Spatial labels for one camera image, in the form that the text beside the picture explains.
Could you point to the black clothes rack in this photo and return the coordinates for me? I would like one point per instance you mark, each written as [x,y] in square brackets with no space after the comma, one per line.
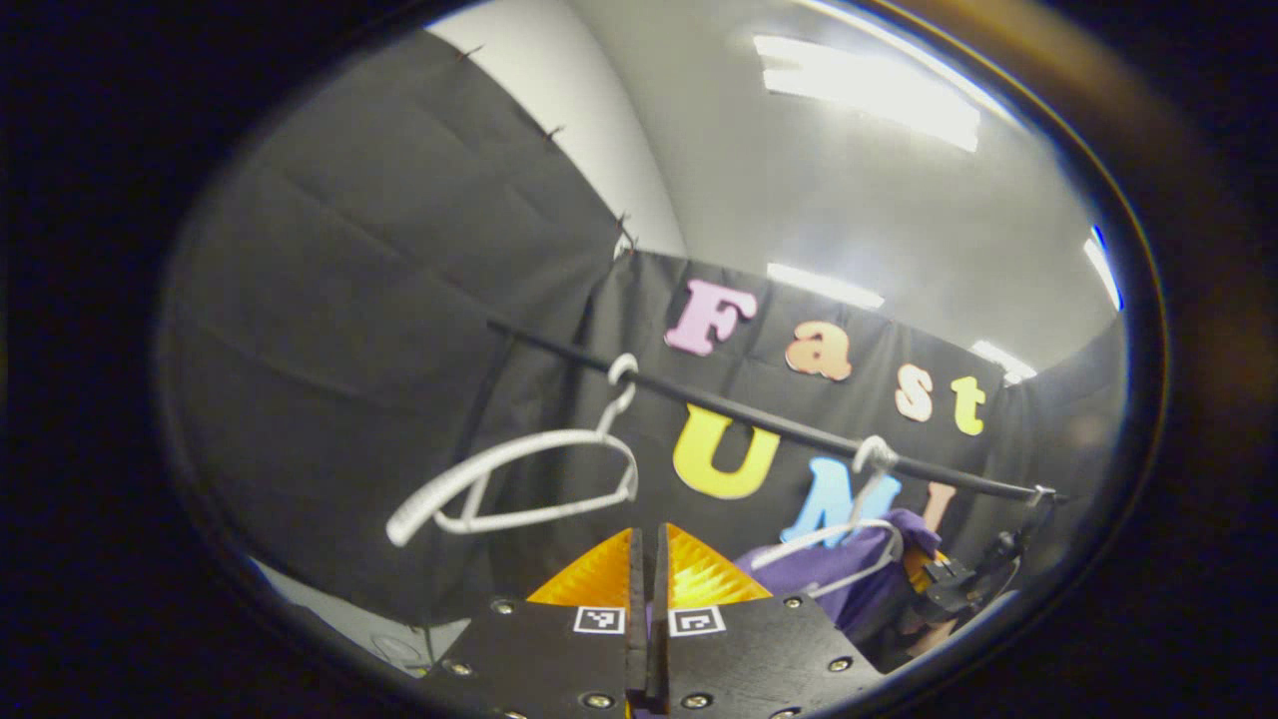
[769,419]

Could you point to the large ceiling light panel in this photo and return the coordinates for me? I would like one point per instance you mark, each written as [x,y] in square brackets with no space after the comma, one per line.
[869,90]

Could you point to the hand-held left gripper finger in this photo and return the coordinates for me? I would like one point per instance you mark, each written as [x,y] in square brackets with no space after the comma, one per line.
[637,599]
[660,599]

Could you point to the white plastic hanger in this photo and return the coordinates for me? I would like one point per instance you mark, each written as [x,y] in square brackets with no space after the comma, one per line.
[877,451]
[409,519]

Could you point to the purple shirt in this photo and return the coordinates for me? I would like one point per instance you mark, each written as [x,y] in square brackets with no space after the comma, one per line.
[789,579]

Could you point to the black backdrop cloth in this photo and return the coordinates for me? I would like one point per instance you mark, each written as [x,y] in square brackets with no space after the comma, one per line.
[349,300]

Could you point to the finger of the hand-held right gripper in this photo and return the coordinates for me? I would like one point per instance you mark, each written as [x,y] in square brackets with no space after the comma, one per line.
[919,567]

